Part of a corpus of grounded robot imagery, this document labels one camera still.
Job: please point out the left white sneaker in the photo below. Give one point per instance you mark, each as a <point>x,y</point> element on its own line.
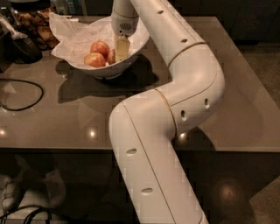
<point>12,193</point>

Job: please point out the red apple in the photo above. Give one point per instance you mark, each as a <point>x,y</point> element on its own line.
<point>111,59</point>
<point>95,59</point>
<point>100,47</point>

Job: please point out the white sneaker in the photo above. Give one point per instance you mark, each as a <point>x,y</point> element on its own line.
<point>12,193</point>
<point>56,189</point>

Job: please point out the white ceramic bowl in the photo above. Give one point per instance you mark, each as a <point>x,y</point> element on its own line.
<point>137,42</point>

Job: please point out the jar of brown snacks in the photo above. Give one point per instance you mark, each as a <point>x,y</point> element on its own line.
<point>32,17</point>

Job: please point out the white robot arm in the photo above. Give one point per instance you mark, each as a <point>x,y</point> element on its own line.
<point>141,128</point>

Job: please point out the right white sneaker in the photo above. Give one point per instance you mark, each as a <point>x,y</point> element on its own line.
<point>56,189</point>

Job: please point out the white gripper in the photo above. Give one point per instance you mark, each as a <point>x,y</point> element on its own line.
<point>124,25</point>

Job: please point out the white crumpled paper liner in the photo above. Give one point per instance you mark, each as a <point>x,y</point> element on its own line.
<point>76,38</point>

